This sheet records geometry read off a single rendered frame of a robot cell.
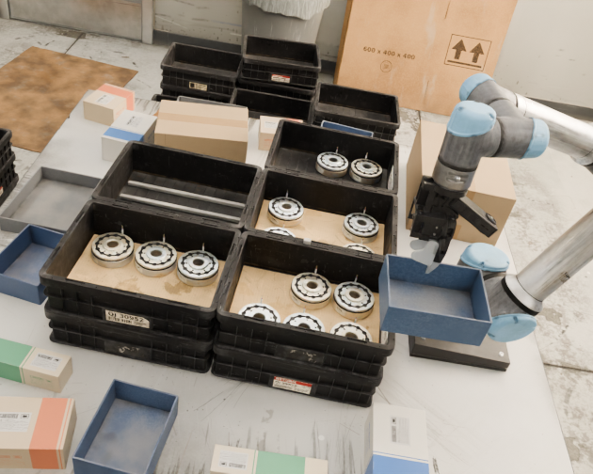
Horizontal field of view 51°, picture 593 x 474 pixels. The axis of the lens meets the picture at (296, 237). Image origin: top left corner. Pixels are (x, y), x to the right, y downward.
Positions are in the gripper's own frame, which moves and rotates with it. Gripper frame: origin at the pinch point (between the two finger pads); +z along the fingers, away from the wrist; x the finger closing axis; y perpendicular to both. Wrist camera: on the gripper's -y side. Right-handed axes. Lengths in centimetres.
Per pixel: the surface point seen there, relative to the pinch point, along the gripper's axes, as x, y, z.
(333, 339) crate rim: 5.6, 16.6, 19.5
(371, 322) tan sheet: -11.9, 6.3, 27.9
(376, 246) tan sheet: -41.3, 5.1, 25.2
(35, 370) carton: 14, 80, 37
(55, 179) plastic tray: -61, 106, 35
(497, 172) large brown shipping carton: -82, -33, 15
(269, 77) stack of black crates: -201, 54, 42
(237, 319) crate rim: 4.9, 37.9, 19.5
